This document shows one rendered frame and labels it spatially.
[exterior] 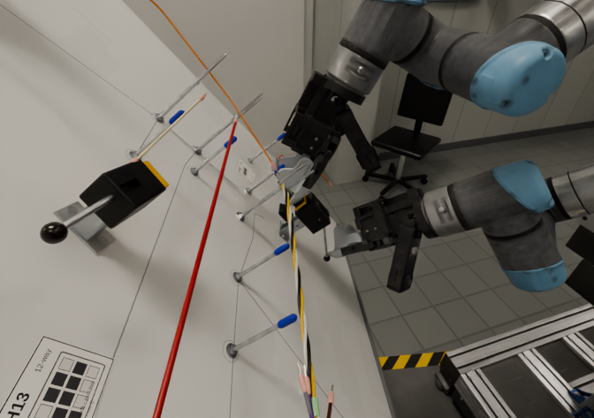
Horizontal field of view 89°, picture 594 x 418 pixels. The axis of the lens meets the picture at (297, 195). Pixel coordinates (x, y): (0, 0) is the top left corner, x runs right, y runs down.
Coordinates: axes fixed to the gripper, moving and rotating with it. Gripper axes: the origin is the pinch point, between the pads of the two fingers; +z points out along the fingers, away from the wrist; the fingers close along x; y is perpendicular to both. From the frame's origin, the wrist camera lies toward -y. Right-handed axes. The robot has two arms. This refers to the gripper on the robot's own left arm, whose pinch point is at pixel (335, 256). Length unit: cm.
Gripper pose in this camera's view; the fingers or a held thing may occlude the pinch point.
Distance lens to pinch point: 62.5
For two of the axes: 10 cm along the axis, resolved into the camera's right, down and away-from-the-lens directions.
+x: -6.4, -0.4, -7.7
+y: -2.4, -9.4, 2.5
